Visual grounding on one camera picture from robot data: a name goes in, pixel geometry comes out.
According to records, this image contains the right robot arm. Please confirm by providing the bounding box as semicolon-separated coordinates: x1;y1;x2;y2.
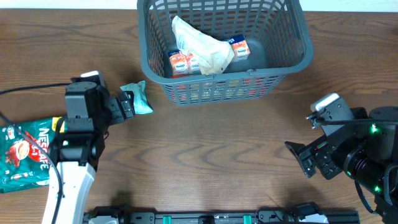
285;105;397;223

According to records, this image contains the grey plastic basket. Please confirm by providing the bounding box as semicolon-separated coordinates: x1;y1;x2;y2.
137;0;313;106

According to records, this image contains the beige brown snack bag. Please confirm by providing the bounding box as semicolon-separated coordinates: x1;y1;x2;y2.
172;16;235;75

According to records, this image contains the orange tissue multipack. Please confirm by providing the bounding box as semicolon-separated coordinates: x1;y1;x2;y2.
168;34;251;78

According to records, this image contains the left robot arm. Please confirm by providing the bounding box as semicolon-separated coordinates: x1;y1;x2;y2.
42;75;135;223

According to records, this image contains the light green snack packet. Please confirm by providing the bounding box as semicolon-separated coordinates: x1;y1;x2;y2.
120;80;154;114

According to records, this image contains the black left cable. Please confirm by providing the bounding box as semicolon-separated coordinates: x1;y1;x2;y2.
0;82;71;224

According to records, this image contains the green Nescafe coffee bag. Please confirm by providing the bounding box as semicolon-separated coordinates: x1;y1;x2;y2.
1;117;60;194

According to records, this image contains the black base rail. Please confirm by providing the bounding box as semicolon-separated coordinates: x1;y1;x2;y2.
82;202;361;224

